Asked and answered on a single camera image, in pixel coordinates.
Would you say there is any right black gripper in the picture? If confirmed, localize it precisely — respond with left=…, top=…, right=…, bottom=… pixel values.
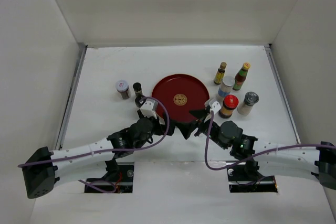
left=175, top=108, right=228, bottom=150

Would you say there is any red-lid chili sauce jar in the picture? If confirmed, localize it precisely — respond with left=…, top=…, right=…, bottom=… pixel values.
left=219, top=94, right=239, bottom=119

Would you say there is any silver-lid blue-label jar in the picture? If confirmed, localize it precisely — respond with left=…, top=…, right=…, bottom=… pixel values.
left=216, top=76, right=235, bottom=102

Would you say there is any black-top white salt grinder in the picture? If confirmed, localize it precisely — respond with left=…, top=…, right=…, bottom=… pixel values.
left=135, top=95, right=143, bottom=108

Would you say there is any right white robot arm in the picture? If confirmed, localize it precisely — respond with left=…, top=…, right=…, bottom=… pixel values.
left=190, top=108, right=335, bottom=189

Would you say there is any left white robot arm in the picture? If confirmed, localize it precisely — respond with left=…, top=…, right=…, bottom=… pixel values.
left=19, top=113, right=196, bottom=199

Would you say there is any red round lacquer tray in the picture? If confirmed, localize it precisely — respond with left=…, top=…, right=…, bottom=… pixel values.
left=151, top=74, right=209, bottom=123

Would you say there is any small yellow-label oil bottle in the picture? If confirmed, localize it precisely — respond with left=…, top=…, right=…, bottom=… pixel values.
left=214, top=62, right=227, bottom=85

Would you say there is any grey-top white salt grinder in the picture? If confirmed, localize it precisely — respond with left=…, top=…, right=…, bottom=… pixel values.
left=237, top=91, right=259, bottom=116

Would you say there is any black-cap pepper shaker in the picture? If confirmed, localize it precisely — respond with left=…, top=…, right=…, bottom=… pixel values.
left=133, top=82, right=143, bottom=97

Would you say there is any green-label red sauce bottle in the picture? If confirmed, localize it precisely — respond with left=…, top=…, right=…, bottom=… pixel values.
left=233, top=62, right=250, bottom=91

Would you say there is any white-lid dark spice jar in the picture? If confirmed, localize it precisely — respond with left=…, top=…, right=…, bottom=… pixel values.
left=115, top=80, right=130, bottom=100

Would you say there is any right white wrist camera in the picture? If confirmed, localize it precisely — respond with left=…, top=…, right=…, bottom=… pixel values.
left=205, top=98, right=221, bottom=114

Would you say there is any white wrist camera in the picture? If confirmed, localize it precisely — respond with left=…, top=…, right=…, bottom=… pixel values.
left=140, top=99, right=158, bottom=119
left=205, top=98, right=221, bottom=114

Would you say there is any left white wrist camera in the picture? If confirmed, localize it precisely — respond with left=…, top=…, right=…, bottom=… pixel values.
left=140, top=99, right=158, bottom=119

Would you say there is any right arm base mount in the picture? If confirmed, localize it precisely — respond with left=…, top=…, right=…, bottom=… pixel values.
left=227, top=161, right=278, bottom=193

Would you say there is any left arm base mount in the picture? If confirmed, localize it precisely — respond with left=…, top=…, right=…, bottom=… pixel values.
left=84, top=159, right=134, bottom=194

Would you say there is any right aluminium table rail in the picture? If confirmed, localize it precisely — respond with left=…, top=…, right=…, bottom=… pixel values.
left=264, top=44, right=301, bottom=144

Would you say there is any aluminium table rail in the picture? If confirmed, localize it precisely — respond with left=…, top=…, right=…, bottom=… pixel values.
left=54, top=42, right=87, bottom=150
left=264, top=44, right=301, bottom=144

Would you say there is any left aluminium table rail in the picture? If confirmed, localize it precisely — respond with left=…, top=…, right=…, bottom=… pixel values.
left=54, top=42, right=87, bottom=150

